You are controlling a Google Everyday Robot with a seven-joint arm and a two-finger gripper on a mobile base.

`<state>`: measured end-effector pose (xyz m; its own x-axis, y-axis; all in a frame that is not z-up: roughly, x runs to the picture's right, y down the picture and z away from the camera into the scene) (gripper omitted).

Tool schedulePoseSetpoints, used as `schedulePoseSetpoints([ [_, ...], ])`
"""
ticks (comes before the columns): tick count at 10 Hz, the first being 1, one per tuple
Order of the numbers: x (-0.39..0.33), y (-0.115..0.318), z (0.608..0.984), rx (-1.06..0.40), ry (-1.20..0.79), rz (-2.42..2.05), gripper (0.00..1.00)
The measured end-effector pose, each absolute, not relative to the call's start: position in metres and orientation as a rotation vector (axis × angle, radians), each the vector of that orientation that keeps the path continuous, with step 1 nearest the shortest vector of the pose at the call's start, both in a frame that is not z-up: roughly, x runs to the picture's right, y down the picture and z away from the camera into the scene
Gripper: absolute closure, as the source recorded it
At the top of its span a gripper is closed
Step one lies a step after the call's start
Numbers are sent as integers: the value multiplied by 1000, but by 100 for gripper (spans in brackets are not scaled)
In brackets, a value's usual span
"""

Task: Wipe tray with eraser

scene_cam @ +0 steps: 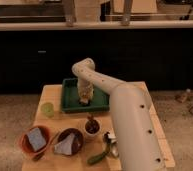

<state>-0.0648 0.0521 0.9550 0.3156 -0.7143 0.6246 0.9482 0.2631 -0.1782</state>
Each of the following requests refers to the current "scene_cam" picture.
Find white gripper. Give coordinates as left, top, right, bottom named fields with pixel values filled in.
left=77, top=79, right=94, bottom=100

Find eraser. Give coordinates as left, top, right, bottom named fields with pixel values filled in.
left=79, top=98, right=90, bottom=105

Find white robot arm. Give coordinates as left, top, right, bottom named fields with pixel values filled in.
left=72, top=58, right=166, bottom=171

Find green plastic tray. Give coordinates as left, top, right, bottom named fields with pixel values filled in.
left=61, top=78, right=109, bottom=113

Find white cup with dark contents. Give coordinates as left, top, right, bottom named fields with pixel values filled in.
left=84, top=115, right=100, bottom=138

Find green plastic cup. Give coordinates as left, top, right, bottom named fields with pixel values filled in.
left=41, top=102, right=54, bottom=118

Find dark brown bowl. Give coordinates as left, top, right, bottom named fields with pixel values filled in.
left=54, top=128, right=83, bottom=156

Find small metal pot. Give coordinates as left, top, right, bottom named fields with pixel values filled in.
left=103, top=132, right=119, bottom=158

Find grey cloth in brown bowl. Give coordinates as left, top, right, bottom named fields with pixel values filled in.
left=54, top=133, right=75, bottom=155

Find blue sponge in orange bowl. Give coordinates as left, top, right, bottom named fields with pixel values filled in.
left=27, top=127, right=46, bottom=151

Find green cucumber toy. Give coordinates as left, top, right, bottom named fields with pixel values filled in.
left=87, top=148, right=110, bottom=165

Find orange bowl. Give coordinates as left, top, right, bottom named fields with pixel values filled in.
left=18, top=125, right=51, bottom=157

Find dark spoon beside bowl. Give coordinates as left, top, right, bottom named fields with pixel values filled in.
left=31, top=131, right=61, bottom=162

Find white railing bar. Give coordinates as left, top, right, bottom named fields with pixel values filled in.
left=0, top=20, right=193, bottom=31

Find wooden table extension board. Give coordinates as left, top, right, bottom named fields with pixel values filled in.
left=136, top=81, right=176, bottom=169

